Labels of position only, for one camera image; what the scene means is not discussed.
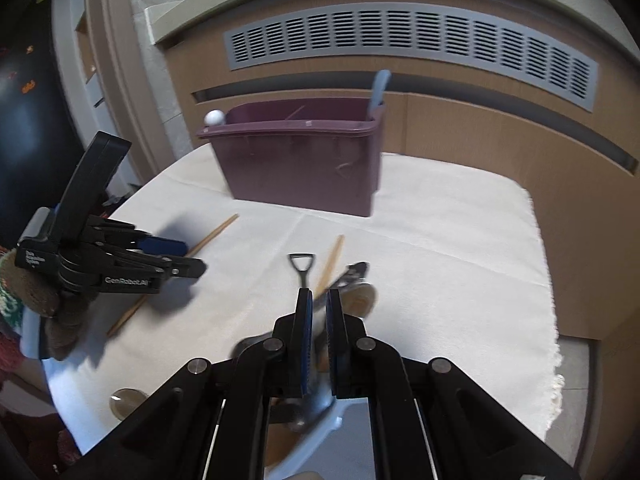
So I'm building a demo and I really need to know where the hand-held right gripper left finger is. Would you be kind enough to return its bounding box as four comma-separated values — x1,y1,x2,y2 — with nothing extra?
65,287,316,480

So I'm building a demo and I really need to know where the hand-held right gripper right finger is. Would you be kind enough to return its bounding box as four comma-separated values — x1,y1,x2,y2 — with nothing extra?
326,289,583,480

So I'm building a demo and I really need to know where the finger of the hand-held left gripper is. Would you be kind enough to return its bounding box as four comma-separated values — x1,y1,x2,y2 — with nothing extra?
107,250,208,281
87,215,189,257

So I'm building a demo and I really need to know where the large metal spoon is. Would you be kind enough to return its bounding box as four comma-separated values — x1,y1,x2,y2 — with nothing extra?
340,282,379,322

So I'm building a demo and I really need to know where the black shovel-handled metal spoon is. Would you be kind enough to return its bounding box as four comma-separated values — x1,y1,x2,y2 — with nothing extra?
280,253,337,433

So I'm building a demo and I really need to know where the purple plastic utensil holder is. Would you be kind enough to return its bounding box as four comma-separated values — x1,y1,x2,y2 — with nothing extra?
196,97,387,218

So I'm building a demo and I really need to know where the person's left forearm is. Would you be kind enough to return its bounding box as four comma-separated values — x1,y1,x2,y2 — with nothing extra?
0,280,32,361

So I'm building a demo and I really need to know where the person's left hand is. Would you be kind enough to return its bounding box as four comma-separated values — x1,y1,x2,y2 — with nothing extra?
0,247,101,362

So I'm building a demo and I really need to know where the small dark metal spoon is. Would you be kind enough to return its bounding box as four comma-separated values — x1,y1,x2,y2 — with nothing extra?
330,261,371,291

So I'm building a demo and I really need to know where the white tablecloth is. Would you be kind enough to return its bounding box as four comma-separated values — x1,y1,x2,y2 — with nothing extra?
42,142,568,456

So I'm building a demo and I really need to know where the white kitchen countertop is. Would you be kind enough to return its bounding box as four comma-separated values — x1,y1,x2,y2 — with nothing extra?
145,0,616,48

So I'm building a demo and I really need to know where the wooden kitchen cabinet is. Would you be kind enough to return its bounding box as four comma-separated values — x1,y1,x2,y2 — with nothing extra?
150,0,640,342

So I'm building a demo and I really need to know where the long grey vent grille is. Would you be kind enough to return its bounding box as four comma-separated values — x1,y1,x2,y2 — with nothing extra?
223,2,599,113

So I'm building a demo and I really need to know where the beige door frame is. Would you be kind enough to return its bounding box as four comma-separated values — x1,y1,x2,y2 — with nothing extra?
50,0,201,196

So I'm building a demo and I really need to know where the light blue utensil handle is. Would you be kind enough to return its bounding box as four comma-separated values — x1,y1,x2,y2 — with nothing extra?
367,70,392,121

